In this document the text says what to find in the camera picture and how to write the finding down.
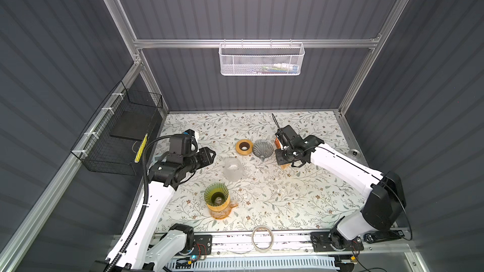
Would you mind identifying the grey glass dripper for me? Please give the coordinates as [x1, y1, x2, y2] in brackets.
[252, 140, 274, 161]

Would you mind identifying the green glass dripper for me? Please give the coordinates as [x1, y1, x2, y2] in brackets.
[204, 183, 229, 207]

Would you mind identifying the orange glass carafe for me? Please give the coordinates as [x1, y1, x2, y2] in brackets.
[209, 201, 238, 220]

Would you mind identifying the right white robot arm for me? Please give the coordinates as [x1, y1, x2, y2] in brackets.
[275, 125, 407, 251]

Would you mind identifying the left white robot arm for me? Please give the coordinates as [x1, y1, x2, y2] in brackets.
[91, 129, 216, 271]

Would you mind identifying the orange coffee filter box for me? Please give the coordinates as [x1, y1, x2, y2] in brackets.
[274, 138, 282, 149]

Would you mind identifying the yellow striped stick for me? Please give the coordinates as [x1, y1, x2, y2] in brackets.
[134, 134, 148, 164]

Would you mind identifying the clear plastic bottle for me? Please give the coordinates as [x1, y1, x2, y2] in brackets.
[348, 149, 360, 157]

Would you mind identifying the tape roll centre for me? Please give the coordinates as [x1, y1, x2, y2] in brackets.
[251, 225, 275, 253]

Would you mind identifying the black remote device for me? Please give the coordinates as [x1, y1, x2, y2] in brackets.
[363, 230, 405, 244]

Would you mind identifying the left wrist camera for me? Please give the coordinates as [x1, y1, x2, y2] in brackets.
[184, 129, 199, 142]

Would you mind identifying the black wire basket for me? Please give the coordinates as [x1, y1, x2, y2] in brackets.
[71, 83, 163, 176]

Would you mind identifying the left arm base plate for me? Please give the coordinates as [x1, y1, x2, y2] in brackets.
[177, 234, 213, 256]

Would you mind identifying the white wire basket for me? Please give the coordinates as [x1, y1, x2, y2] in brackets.
[218, 40, 305, 76]

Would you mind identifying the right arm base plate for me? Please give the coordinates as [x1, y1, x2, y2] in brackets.
[310, 231, 364, 252]

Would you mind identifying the white vented cable duct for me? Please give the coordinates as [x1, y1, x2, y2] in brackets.
[166, 256, 340, 271]

